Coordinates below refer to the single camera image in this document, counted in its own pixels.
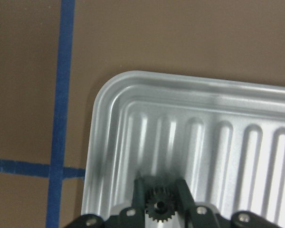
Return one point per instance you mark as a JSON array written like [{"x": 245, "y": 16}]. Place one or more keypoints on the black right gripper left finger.
[{"x": 138, "y": 198}]

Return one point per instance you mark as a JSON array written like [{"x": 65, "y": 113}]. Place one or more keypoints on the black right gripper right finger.
[{"x": 184, "y": 199}]

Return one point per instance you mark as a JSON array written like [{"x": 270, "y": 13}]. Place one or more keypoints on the black bearing gear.
[{"x": 160, "y": 204}]

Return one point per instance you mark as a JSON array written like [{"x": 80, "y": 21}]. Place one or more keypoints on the ribbed metal tray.
[{"x": 225, "y": 138}]

